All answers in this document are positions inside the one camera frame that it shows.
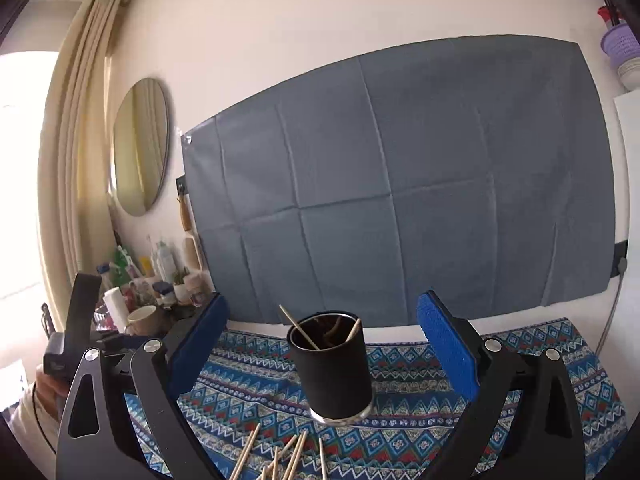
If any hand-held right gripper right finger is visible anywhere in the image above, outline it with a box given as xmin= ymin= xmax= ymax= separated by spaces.
xmin=416 ymin=290 xmax=586 ymax=480

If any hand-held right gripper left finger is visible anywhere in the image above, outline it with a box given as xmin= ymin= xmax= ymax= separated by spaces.
xmin=55 ymin=292 xmax=231 ymax=480

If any bunch of wooden chopsticks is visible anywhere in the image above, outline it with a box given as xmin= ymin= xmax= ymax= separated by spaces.
xmin=232 ymin=422 xmax=331 ymax=480

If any black sleeved cup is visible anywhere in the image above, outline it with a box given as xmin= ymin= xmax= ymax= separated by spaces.
xmin=286 ymin=311 xmax=373 ymax=427

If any person's left forearm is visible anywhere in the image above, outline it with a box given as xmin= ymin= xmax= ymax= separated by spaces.
xmin=7 ymin=385 xmax=58 ymax=461

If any person's left hand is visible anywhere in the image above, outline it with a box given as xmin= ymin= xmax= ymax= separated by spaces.
xmin=35 ymin=365 xmax=68 ymax=416

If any white paper roll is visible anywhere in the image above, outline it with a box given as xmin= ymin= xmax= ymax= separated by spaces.
xmin=102 ymin=287 xmax=128 ymax=333

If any pink jar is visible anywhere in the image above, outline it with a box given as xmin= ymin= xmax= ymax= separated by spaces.
xmin=184 ymin=272 xmax=213 ymax=307

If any beige mug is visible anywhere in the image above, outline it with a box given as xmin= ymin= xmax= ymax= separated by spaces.
xmin=124 ymin=305 xmax=161 ymax=337

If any green bottle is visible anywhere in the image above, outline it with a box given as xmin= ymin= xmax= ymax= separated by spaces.
xmin=112 ymin=246 xmax=133 ymax=281

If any blue lidded container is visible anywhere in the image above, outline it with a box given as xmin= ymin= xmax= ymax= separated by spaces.
xmin=152 ymin=281 xmax=176 ymax=308

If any blue patterned tablecloth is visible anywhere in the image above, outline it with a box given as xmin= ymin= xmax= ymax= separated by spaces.
xmin=122 ymin=317 xmax=628 ymax=480

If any white bottle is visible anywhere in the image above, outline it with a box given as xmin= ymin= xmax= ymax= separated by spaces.
xmin=155 ymin=241 xmax=175 ymax=283

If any bright window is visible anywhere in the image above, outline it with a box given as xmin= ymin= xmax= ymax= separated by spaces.
xmin=0 ymin=52 xmax=56 ymax=311

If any beige curtain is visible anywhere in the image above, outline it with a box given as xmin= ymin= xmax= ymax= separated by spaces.
xmin=37 ymin=0 xmax=126 ymax=311

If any stack of white bowls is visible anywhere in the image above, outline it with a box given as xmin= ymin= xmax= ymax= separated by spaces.
xmin=617 ymin=57 xmax=640 ymax=92

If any purple plastic basket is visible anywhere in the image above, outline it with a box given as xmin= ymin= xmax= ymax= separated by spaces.
xmin=601 ymin=24 xmax=640 ymax=68

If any grey wall cloth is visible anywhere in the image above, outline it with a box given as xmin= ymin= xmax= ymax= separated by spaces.
xmin=181 ymin=35 xmax=617 ymax=325

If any round wall mirror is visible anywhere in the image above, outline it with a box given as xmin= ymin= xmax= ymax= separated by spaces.
xmin=111 ymin=78 xmax=170 ymax=217

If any grey cable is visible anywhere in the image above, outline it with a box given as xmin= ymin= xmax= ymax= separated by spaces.
xmin=597 ymin=260 xmax=628 ymax=353

